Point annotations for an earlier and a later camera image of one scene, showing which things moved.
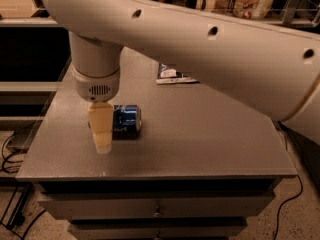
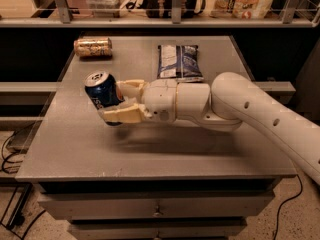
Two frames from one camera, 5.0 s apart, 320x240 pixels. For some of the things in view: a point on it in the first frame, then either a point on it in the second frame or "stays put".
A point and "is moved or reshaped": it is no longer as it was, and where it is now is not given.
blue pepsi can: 126,121 is moved or reshaped
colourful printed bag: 246,1 stays put
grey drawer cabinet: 205,167 stays put
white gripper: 96,86 → 160,99
